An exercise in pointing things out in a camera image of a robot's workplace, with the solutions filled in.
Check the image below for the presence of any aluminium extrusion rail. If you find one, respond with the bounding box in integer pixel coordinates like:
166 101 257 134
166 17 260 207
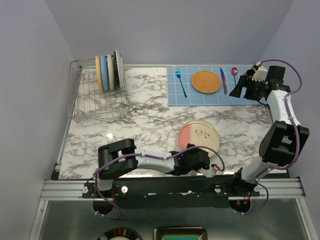
40 178 306 201

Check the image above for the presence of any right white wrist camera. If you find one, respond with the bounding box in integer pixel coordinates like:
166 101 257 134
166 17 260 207
251 61 268 83

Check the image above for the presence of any woven wicker trivet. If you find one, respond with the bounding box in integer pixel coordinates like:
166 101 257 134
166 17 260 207
191 70 222 94

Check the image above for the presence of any pink and cream plate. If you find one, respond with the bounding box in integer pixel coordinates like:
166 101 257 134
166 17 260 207
178 119 220 152

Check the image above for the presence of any dark rectangular tray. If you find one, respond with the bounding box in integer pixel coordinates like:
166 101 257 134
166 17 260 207
153 226 208 240

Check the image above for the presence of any light blue plate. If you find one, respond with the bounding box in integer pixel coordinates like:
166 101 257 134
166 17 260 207
100 55 110 91

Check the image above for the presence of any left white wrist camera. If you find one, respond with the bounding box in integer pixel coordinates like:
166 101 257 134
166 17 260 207
198 164 217 178

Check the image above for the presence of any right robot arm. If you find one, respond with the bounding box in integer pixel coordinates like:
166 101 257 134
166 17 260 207
229 62 310 196

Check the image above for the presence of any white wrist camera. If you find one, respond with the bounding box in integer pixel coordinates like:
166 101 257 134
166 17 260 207
251 61 268 83
198 164 217 178

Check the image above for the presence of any brown ceramic cup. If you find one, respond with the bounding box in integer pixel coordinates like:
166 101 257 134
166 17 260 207
244 69 255 77

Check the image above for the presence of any round striped object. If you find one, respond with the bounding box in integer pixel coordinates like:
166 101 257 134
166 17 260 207
97 227 142 240

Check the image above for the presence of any iridescent spoon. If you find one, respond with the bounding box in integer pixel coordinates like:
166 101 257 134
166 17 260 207
231 67 238 85

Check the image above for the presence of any cream white plate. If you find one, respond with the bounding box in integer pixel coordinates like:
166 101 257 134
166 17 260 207
107 54 115 90

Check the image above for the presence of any wire dish rack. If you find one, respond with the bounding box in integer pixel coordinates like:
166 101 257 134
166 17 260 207
68 57 130 123

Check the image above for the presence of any black mounting base bar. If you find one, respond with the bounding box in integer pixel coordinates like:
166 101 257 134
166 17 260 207
81 172 261 209

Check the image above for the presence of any blue metal fork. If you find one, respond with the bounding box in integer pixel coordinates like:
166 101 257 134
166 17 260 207
175 69 188 98

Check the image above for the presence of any blue tiled placemat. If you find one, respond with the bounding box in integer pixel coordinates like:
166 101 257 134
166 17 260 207
167 65 260 106

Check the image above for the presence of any orange yellow plate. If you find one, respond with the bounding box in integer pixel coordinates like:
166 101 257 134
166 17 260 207
95 55 104 92

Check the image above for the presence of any grey white plate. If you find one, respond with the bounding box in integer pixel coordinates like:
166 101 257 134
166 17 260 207
115 49 125 88

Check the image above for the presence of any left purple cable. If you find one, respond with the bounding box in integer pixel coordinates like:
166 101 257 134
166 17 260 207
92 146 226 220

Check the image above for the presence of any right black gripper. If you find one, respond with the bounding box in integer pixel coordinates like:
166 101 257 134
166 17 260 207
229 75 264 102

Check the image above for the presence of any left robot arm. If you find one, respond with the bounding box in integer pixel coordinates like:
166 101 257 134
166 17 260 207
93 138 216 198

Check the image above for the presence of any iridescent table knife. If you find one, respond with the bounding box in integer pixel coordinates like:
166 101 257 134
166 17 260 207
219 67 228 95

